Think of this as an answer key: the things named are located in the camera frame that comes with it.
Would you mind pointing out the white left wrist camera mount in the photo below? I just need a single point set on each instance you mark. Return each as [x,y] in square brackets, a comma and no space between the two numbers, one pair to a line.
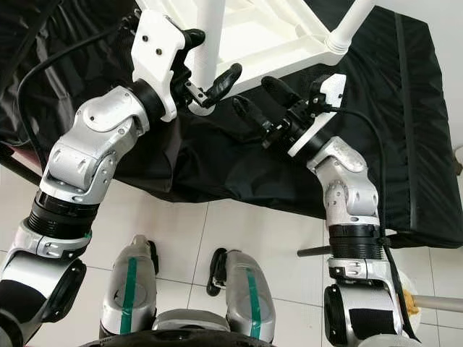
[155,43]

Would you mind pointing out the white plastic table top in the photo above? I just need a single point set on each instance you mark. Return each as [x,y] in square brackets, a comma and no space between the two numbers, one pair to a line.
[260,36]

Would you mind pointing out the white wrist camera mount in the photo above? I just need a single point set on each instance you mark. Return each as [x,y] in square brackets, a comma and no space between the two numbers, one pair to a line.
[333,87]
[155,43]

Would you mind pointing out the grey metal tube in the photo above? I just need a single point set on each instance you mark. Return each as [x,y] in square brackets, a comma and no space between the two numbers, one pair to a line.
[441,303]

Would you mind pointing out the white plate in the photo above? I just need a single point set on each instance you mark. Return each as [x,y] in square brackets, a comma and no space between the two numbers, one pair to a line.
[418,285]

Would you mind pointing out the yellow crumpled cloth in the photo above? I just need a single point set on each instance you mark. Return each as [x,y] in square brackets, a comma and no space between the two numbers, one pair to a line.
[411,300]

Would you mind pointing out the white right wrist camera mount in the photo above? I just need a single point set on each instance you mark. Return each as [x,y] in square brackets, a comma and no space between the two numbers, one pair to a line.
[333,87]

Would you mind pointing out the black metal frame bar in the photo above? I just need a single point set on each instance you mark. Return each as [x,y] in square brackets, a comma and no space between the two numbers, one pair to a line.
[18,160]
[312,251]

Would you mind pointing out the silver left robot leg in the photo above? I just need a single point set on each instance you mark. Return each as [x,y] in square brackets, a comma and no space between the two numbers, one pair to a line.
[129,289]

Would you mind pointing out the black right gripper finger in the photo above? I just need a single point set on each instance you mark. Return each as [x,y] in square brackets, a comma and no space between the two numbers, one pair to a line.
[281,90]
[253,113]

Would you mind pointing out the black cloth table cover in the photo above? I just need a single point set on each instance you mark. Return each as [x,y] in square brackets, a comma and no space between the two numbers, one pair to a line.
[419,108]

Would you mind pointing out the silver robot leg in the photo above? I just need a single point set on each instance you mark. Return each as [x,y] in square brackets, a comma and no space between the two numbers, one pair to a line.
[129,289]
[249,300]

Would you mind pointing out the silver right robot leg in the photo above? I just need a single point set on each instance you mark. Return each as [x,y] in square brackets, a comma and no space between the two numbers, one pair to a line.
[249,300]

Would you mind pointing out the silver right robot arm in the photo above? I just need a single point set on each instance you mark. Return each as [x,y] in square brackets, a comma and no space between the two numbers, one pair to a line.
[347,181]

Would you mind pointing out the black robot torso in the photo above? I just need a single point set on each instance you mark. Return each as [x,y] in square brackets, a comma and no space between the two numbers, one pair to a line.
[210,341]

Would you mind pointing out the red seat edge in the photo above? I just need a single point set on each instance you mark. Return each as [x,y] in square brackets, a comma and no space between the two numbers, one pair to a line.
[29,159]

